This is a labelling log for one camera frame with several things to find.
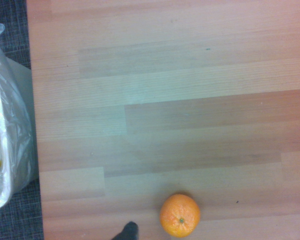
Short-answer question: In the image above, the grey waste bin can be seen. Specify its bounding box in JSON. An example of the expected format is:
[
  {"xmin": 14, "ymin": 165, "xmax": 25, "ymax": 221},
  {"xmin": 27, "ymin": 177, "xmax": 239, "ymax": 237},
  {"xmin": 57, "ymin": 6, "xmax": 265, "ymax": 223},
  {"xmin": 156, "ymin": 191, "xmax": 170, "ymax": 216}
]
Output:
[{"xmin": 3, "ymin": 56, "xmax": 40, "ymax": 198}]

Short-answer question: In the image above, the clear plastic bin liner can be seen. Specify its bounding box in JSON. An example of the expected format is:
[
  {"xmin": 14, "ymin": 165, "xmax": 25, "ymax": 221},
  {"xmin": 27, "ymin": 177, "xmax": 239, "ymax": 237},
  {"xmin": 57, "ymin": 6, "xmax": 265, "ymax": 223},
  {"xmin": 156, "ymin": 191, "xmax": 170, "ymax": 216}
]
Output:
[{"xmin": 0, "ymin": 23, "xmax": 39, "ymax": 211}]

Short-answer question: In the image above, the orange tangerine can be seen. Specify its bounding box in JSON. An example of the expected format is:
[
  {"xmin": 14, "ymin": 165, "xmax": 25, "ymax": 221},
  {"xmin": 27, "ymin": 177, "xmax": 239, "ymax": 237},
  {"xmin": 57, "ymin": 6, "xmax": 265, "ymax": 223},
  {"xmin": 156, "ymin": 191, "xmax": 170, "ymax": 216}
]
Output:
[{"xmin": 159, "ymin": 193, "xmax": 201, "ymax": 238}]

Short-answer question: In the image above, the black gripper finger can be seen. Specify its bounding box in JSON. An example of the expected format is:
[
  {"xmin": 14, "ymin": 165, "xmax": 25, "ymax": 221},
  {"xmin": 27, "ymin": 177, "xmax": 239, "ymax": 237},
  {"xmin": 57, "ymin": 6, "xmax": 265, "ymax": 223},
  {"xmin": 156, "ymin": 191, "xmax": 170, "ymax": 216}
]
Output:
[{"xmin": 111, "ymin": 221, "xmax": 140, "ymax": 240}]

